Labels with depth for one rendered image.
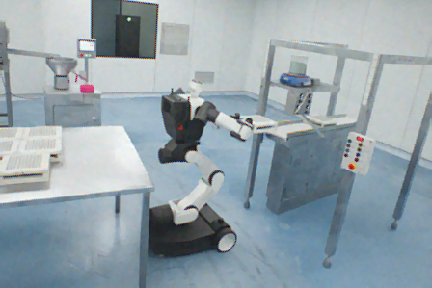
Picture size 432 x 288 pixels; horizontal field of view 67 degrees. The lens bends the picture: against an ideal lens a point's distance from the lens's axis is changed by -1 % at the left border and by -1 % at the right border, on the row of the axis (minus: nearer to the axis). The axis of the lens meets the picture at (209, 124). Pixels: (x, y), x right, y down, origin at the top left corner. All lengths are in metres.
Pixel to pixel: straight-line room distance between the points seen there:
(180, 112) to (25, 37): 5.08
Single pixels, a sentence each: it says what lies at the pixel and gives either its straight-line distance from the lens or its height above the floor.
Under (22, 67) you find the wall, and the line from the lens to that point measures 7.07.
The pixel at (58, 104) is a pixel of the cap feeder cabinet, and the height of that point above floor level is 0.63.
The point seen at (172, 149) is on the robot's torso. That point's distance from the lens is 2.37.
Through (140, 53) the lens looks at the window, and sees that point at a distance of 7.40.
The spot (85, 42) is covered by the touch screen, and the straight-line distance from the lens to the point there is 4.62.
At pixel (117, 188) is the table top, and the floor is 0.82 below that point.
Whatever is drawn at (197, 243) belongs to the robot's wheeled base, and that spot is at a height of 0.12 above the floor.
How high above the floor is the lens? 1.74
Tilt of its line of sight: 17 degrees down
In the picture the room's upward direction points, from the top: 6 degrees clockwise
